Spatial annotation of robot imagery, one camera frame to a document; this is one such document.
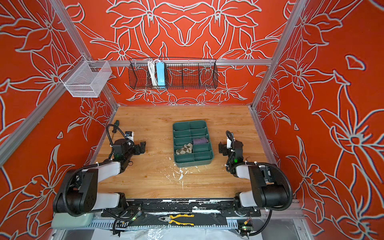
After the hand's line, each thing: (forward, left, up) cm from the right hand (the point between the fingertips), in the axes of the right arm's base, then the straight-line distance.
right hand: (227, 139), depth 92 cm
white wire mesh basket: (+31, +89, +27) cm, 98 cm away
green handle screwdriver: (+17, +77, -3) cm, 79 cm away
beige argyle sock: (-6, +26, +1) cm, 26 cm away
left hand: (0, +57, 0) cm, 57 cm away
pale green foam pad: (-41, +84, -1) cm, 94 cm away
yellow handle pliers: (-41, +36, -5) cm, 54 cm away
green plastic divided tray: (+8, +28, -3) cm, 29 cm away
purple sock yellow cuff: (0, +17, 0) cm, 17 cm away
